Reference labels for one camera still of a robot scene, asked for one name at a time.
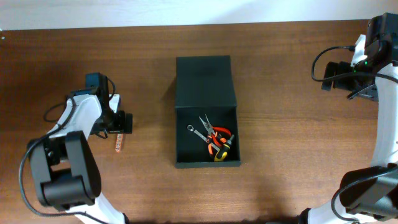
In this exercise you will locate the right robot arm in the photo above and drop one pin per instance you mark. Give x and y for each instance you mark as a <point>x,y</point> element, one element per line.
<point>370,194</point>

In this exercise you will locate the black box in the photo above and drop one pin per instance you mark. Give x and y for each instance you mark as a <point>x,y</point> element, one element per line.
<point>204,87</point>

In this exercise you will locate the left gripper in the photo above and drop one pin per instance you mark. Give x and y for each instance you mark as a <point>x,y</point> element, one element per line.
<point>122,124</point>

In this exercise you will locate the silver ring spanner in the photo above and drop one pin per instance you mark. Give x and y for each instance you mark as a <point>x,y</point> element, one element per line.
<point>211,145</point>

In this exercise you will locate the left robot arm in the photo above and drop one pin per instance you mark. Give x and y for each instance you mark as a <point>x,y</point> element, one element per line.
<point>66,176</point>

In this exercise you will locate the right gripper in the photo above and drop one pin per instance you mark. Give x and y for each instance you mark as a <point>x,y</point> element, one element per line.
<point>339,68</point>

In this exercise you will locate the orange black long-nose pliers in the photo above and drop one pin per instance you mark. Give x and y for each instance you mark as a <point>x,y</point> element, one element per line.
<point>212,135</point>

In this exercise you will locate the yellow black screwdriver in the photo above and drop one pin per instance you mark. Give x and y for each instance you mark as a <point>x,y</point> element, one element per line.
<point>223,152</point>

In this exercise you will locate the red small cutting pliers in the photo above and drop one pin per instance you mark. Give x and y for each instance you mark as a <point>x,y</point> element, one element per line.
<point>224,132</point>

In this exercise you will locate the orange handled metal file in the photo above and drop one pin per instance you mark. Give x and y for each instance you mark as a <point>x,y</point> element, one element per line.
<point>119,142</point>

